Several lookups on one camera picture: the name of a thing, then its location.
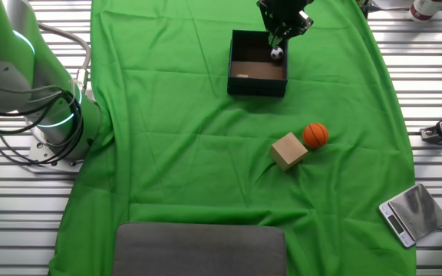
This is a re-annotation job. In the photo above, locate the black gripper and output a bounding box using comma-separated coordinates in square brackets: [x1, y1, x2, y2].
[256, 0, 315, 49]

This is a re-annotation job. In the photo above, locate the dark green gift box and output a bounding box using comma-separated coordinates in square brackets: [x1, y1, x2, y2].
[226, 29, 289, 98]

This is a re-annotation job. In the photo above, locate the orange toy basketball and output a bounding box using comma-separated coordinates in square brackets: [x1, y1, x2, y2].
[302, 122, 330, 150]

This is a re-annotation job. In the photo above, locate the large wooden block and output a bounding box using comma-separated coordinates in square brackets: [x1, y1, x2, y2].
[269, 131, 308, 173]

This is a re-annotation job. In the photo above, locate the white red container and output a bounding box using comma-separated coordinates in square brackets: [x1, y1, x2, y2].
[409, 0, 442, 23]

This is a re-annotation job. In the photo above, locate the green cloth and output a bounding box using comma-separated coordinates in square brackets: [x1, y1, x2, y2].
[48, 0, 417, 276]

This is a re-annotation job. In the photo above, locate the silver digital scale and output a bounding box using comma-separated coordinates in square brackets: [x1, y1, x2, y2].
[378, 182, 442, 248]

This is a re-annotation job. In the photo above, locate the grey fabric cushion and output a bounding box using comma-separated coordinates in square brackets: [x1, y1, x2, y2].
[111, 221, 288, 276]

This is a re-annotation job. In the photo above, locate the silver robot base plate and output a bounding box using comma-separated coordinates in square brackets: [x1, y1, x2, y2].
[27, 126, 86, 172]

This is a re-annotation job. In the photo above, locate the black cable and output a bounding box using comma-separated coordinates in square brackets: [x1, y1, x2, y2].
[0, 91, 71, 135]

